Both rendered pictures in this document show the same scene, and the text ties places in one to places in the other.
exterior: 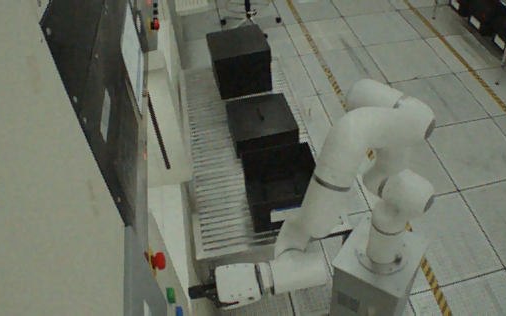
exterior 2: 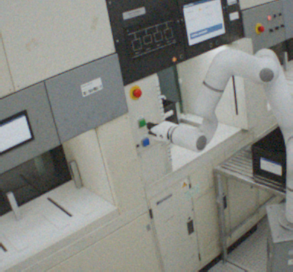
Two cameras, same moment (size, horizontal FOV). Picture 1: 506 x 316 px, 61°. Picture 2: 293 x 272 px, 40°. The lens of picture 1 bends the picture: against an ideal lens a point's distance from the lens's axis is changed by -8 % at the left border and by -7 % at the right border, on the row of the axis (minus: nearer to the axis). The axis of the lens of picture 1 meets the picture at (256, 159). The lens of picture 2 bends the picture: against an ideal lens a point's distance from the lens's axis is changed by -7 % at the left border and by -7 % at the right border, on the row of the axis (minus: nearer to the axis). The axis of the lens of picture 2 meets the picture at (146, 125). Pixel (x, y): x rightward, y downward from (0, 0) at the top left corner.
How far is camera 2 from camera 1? 1.40 m
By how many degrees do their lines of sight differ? 52
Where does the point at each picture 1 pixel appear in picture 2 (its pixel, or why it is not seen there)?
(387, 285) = (276, 232)
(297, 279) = (181, 136)
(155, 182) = (229, 121)
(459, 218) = not seen: outside the picture
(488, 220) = not seen: outside the picture
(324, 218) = (198, 100)
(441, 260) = not seen: outside the picture
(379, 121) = (236, 56)
